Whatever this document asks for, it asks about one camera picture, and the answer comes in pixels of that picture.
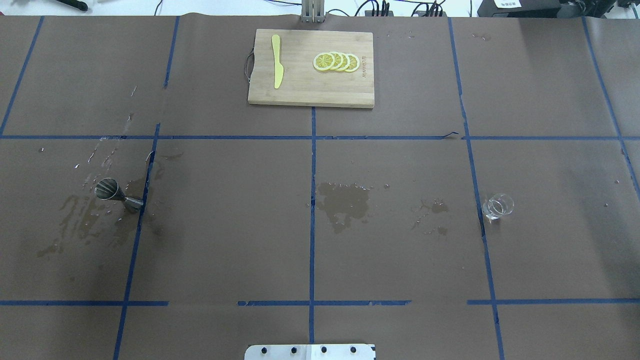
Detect clear glass cup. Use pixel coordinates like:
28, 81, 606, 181
481, 193, 515, 221

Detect steel double jigger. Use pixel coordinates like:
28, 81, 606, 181
94, 177, 144, 213

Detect bamboo cutting board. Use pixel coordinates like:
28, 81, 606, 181
247, 29, 375, 109

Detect yellow plastic knife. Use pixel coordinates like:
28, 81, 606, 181
270, 34, 284, 90

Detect brown table cover paper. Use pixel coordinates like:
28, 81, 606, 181
1, 13, 639, 360

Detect aluminium frame post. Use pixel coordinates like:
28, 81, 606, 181
301, 0, 326, 24

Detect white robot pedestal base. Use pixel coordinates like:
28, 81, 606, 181
244, 343, 377, 360

